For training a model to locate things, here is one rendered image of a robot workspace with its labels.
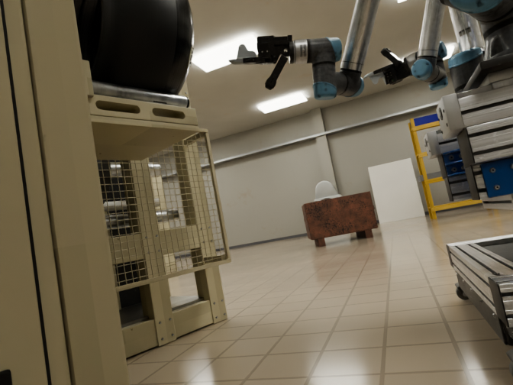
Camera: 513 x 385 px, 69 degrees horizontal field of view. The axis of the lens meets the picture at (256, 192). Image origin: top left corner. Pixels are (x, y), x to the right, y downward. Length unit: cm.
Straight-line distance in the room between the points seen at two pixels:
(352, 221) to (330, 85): 481
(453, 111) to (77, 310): 92
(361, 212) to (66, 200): 573
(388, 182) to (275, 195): 335
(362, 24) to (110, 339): 120
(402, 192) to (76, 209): 1038
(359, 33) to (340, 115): 1019
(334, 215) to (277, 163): 603
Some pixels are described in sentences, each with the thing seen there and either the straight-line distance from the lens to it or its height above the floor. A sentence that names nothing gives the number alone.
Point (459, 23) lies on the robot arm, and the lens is 185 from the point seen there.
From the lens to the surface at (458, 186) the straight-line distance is 154.
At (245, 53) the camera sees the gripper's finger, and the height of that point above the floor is 100.
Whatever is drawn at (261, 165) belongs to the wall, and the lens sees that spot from 1188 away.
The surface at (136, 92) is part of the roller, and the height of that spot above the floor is 90.
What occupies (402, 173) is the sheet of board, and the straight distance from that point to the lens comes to 1081.
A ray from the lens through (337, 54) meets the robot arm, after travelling 129.
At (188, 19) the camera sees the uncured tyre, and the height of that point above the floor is 112.
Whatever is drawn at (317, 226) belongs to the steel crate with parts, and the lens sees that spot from 590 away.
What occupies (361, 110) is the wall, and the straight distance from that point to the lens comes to 1149.
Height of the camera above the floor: 43
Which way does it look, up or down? 6 degrees up
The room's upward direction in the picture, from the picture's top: 11 degrees counter-clockwise
